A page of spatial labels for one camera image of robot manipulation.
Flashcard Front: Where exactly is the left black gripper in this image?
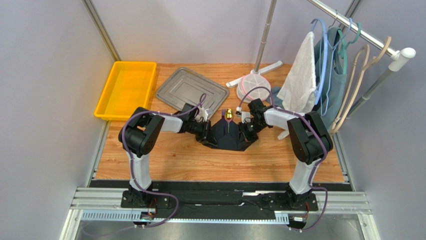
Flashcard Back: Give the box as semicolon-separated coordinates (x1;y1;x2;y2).
187;119;218;147

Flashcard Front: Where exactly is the black paper napkin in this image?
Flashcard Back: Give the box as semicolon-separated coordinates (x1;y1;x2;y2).
201;119;255;152

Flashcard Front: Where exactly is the gold iridescent spoon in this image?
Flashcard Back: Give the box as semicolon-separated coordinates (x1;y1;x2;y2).
224;108;234;134

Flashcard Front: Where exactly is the purple iridescent fork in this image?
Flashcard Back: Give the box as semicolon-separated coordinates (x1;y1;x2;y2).
221;108;226;121

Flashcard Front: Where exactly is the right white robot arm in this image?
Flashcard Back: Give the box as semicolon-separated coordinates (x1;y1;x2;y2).
238;98;333;209

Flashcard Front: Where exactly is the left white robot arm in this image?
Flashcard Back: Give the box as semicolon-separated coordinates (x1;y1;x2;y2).
118;103;218;208

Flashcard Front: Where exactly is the pink white round container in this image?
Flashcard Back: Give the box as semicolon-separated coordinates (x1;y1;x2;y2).
236;73;271;103

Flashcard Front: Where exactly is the silver metal tray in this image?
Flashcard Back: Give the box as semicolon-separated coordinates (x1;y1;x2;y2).
155;67;230;112

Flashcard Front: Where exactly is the white towel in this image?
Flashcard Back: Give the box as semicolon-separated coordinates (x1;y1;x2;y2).
276;31;317;141

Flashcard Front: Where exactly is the blue clothes hanger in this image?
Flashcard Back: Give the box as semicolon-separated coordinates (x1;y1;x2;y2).
311;18;348;120

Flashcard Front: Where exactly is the yellow plastic bin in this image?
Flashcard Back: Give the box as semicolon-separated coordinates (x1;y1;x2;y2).
93;61;158;121

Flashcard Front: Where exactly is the teal grey garment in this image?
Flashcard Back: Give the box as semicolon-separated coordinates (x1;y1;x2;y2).
271;27;348;130

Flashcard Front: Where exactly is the green clothes hanger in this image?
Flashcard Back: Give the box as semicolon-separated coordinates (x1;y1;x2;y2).
336;17;362;75

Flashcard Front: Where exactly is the beige clothes hanger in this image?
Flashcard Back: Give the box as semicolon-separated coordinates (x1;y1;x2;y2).
329;44;370;135
332;35;393;134

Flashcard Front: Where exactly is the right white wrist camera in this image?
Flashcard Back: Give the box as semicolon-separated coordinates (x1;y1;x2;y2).
235;106;252;124

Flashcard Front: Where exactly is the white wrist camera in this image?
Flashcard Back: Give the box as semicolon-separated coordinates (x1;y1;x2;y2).
198;107;214;121
235;106;252;124

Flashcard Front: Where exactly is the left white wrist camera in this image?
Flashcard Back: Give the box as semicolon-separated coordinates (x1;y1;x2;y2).
198;107;214;121

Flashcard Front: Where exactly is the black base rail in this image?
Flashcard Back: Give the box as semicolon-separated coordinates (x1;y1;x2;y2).
89;179;354;221

